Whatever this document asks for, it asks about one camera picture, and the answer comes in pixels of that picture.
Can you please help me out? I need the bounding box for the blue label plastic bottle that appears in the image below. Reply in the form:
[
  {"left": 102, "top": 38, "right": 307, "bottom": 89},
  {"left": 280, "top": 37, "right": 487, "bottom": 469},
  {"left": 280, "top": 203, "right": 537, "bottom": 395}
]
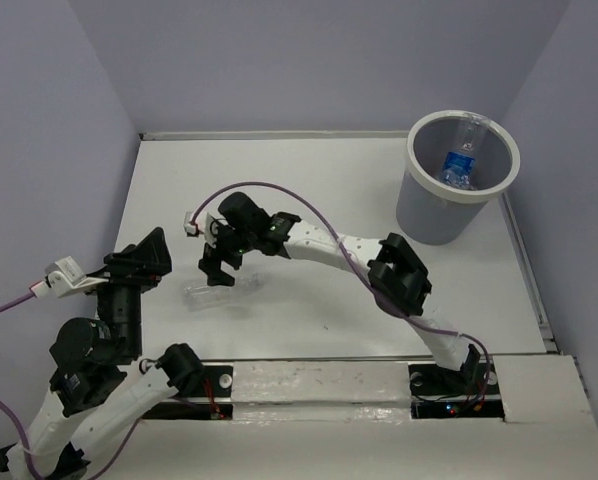
[{"left": 437, "top": 151, "right": 476, "bottom": 190}]

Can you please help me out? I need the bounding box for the crushed clear plastic bottle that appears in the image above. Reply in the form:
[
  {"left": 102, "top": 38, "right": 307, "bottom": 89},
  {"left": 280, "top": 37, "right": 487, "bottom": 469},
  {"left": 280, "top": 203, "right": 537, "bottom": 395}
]
[{"left": 182, "top": 273, "right": 265, "bottom": 311}]

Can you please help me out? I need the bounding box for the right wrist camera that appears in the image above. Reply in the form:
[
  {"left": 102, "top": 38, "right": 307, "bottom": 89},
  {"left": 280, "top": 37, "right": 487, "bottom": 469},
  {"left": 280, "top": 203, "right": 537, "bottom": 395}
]
[{"left": 183, "top": 211, "right": 222, "bottom": 243}]

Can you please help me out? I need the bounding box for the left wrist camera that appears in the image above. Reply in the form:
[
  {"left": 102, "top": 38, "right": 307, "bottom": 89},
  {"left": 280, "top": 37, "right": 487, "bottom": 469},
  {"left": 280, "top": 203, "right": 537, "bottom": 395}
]
[{"left": 29, "top": 256, "right": 107, "bottom": 298}]

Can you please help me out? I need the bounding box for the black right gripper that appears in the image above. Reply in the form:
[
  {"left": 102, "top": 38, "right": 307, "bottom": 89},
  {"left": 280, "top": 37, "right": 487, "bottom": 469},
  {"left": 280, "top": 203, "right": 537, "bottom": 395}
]
[{"left": 199, "top": 217, "right": 257, "bottom": 285}]

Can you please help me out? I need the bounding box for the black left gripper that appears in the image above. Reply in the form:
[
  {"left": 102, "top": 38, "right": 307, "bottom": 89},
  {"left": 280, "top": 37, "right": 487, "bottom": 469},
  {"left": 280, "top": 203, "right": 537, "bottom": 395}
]
[{"left": 79, "top": 224, "right": 176, "bottom": 356}]

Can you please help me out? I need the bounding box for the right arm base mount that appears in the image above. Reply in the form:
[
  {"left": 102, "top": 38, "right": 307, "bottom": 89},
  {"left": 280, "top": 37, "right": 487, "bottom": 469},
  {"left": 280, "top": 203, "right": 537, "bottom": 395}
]
[{"left": 408, "top": 345, "right": 505, "bottom": 420}]

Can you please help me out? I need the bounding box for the grey round bin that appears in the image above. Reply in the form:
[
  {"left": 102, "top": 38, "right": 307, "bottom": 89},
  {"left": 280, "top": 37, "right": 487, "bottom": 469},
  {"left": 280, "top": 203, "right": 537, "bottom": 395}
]
[{"left": 396, "top": 110, "right": 520, "bottom": 245}]

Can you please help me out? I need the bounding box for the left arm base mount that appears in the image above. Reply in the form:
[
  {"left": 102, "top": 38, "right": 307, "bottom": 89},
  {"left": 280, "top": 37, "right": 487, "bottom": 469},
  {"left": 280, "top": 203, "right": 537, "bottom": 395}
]
[{"left": 142, "top": 362, "right": 234, "bottom": 421}]

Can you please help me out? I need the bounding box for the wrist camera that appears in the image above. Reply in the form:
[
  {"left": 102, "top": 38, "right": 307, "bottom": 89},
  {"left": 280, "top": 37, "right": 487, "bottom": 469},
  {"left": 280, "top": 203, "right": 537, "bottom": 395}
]
[
  {"left": 29, "top": 256, "right": 107, "bottom": 298},
  {"left": 183, "top": 211, "right": 222, "bottom": 243}
]

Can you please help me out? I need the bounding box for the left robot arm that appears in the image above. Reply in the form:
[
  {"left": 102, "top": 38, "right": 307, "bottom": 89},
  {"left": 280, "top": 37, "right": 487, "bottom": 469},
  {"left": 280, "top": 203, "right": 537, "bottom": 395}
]
[{"left": 0, "top": 227, "right": 204, "bottom": 479}]

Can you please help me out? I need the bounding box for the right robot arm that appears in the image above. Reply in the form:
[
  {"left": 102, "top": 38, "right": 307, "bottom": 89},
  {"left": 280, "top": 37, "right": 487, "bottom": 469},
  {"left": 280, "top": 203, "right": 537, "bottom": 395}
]
[{"left": 184, "top": 192, "right": 492, "bottom": 392}]

